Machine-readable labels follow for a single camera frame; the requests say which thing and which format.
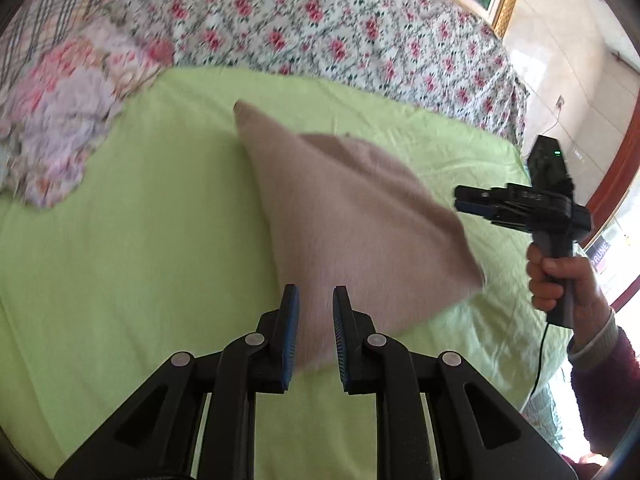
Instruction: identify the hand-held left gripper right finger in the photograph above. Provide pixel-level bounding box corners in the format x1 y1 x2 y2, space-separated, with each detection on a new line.
332 285 577 480

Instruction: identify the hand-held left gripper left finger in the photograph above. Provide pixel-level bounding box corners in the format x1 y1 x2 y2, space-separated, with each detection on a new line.
54 284 301 480

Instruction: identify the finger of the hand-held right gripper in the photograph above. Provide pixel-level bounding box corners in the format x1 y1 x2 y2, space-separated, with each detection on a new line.
456 202 533 235
454 185 531 207

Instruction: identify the beige knitted sweater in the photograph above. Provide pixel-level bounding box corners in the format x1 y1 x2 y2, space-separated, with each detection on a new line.
234 100 487 376

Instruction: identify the person's right forearm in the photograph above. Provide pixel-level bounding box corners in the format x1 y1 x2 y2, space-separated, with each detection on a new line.
560 307 640 467

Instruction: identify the person's right hand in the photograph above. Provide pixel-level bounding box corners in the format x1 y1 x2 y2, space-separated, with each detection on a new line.
526 242 615 343

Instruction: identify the dark printed sign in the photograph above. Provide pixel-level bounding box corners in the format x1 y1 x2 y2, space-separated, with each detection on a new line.
584 222 633 308

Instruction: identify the light green bed sheet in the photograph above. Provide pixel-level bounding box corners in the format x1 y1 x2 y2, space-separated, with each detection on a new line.
0 65 573 480

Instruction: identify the red rose floral quilt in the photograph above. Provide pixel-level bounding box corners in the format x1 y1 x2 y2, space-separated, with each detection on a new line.
107 0 530 148

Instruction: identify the pastel floral ruffled cloth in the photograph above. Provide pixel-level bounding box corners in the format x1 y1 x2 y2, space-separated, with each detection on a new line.
0 15 176 210

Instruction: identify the plaid blanket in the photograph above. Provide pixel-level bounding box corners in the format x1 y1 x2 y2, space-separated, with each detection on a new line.
0 0 138 81

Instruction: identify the brown wooden door frame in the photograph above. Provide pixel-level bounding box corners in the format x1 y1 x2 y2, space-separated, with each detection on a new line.
584 102 640 233

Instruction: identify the white wall cable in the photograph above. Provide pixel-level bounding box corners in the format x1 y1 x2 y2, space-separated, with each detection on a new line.
545 94 568 138

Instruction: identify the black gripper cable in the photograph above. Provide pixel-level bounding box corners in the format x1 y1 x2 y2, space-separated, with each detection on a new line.
520 324 551 411

